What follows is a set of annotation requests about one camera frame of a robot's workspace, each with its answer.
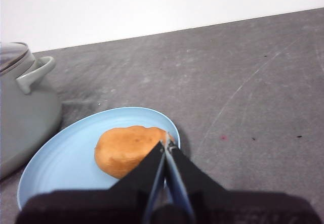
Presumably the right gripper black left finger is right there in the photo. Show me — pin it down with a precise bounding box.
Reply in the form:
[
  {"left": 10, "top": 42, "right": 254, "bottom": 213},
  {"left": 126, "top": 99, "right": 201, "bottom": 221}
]
[{"left": 15, "top": 140, "right": 167, "bottom": 224}]

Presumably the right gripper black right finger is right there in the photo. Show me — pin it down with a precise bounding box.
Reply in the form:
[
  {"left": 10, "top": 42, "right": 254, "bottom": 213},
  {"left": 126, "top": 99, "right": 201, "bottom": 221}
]
[{"left": 164, "top": 132, "right": 322, "bottom": 224}]

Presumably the brown potato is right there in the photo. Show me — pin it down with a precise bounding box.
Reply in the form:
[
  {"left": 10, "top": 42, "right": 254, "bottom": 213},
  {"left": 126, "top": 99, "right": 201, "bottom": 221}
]
[{"left": 94, "top": 125, "right": 176, "bottom": 180}]

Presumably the glass lid with green knob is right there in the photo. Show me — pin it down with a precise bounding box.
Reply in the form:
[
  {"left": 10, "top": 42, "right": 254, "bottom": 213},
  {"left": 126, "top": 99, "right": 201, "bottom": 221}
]
[{"left": 0, "top": 41, "right": 29, "bottom": 73}]

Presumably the light blue round plate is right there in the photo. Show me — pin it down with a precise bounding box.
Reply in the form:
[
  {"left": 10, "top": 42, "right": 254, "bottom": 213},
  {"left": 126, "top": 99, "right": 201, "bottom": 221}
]
[{"left": 17, "top": 106, "right": 181, "bottom": 211}]

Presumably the pale green electric steamer pot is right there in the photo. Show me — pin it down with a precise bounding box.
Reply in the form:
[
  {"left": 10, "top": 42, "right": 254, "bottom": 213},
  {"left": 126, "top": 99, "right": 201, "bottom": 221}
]
[{"left": 0, "top": 47, "right": 63, "bottom": 181}]

